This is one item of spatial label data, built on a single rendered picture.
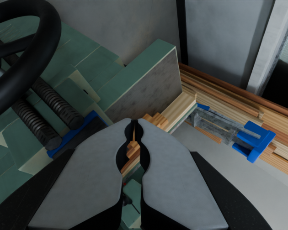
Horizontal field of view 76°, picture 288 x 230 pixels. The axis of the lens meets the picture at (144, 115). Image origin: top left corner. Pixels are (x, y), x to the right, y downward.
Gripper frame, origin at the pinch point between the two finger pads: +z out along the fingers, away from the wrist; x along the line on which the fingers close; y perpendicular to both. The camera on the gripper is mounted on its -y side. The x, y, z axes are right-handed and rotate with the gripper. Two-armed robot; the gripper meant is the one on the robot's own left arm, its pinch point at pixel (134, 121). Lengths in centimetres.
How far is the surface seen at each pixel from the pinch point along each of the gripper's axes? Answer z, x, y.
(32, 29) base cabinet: 64, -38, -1
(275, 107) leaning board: 112, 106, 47
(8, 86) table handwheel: 8.2, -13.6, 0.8
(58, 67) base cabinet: 41.0, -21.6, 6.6
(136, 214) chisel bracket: 13.0, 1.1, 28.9
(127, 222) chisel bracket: 12.3, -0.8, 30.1
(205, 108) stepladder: 94, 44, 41
